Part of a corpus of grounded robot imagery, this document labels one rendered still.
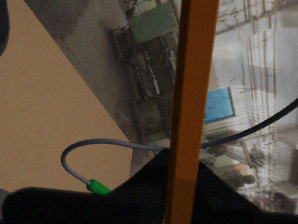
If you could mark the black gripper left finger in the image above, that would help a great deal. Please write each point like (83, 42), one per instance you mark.
(139, 200)

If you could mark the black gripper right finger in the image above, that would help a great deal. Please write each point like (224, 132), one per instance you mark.
(215, 202)

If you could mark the orange handle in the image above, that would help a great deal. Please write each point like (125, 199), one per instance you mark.
(198, 19)

